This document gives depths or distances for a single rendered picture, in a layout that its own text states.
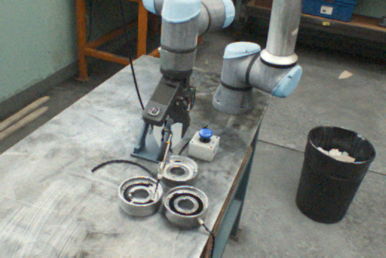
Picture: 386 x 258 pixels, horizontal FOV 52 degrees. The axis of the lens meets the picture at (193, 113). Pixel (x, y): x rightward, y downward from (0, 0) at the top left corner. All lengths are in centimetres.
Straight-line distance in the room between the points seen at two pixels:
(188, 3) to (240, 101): 65
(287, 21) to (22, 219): 86
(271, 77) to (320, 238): 114
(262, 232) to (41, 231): 138
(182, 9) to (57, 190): 54
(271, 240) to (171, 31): 148
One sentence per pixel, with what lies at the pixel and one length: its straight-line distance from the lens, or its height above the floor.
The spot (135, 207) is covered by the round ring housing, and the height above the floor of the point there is 83.
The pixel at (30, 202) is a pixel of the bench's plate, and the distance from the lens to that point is 102.
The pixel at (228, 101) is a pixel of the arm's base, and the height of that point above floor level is 84.
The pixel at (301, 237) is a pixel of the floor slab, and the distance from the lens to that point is 217.
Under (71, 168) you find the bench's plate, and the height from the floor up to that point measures 80.
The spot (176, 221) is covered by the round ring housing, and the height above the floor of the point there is 82.
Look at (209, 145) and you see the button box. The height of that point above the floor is 84.
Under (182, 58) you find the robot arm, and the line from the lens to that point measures 82.
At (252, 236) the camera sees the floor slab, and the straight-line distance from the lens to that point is 209.
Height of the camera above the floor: 147
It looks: 30 degrees down
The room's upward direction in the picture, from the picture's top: 7 degrees clockwise
